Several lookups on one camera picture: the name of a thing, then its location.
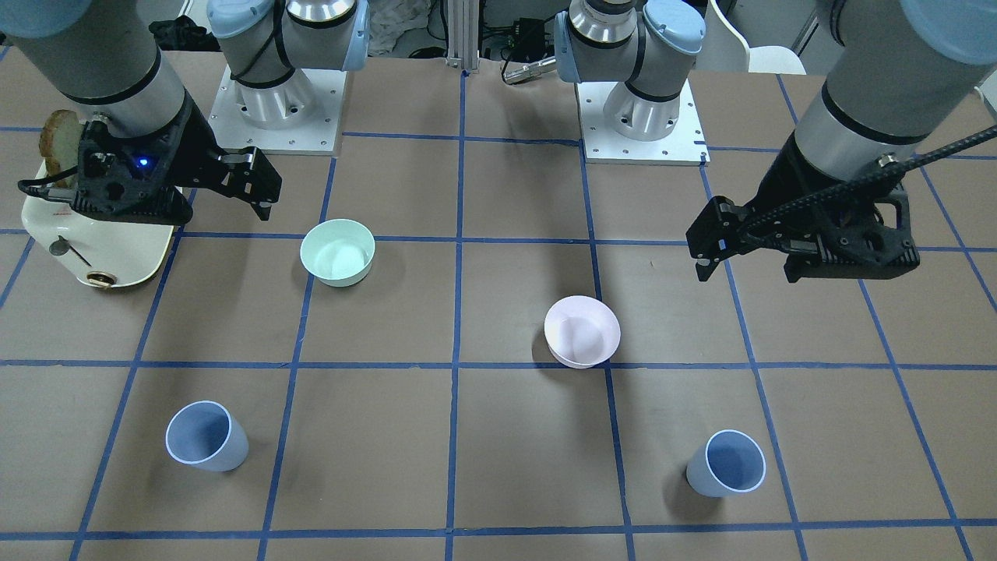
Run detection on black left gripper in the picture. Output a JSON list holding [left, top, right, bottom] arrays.
[[685, 135, 920, 283]]

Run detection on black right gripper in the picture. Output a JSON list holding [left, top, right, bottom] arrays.
[[52, 93, 284, 226]]

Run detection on blue cup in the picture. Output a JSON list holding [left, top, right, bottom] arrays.
[[685, 429, 768, 498], [164, 400, 249, 472]]

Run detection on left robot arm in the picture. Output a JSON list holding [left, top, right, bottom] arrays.
[[555, 1, 995, 283]]

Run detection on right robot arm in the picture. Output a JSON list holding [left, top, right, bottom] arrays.
[[2, 1, 370, 226]]

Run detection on mint green bowl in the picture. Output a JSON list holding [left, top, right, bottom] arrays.
[[299, 219, 376, 288]]

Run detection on cream toaster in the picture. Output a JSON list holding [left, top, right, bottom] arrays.
[[21, 196, 175, 288]]

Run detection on white chair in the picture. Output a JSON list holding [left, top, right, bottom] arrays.
[[694, 1, 807, 75]]

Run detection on pink bowl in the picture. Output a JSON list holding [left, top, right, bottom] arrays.
[[544, 295, 621, 369]]

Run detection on toast slice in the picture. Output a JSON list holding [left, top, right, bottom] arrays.
[[38, 109, 84, 175]]

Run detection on black braided cable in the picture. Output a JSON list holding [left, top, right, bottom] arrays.
[[744, 125, 997, 235]]

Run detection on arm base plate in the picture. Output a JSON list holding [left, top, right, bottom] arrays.
[[207, 69, 349, 156], [576, 81, 711, 166]]

